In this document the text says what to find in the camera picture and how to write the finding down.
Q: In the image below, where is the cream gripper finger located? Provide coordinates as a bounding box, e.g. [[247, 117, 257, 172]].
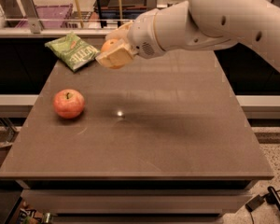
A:
[[96, 39, 137, 69], [105, 21, 133, 41]]

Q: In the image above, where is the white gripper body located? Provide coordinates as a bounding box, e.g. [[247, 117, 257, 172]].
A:
[[127, 8, 164, 59]]

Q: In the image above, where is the orange fruit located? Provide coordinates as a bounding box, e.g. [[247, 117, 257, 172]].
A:
[[101, 39, 123, 69]]

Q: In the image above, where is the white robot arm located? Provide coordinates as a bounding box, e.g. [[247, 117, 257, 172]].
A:
[[96, 0, 280, 73]]

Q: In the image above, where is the green jalapeno chip bag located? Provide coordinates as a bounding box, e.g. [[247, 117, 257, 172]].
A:
[[45, 33, 99, 72]]

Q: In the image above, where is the purple plastic crate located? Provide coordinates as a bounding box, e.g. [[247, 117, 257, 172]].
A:
[[16, 4, 73, 29]]

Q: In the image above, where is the red apple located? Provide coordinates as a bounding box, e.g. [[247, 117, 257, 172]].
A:
[[53, 89, 85, 119]]

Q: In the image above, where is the horizontal metal railing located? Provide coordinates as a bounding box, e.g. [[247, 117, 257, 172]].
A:
[[0, 28, 112, 38]]

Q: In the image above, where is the left metal railing bracket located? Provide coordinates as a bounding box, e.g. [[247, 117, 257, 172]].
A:
[[21, 0, 43, 34]]

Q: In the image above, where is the black floor device with cable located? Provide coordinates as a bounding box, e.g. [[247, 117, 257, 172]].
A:
[[245, 186, 280, 224]]

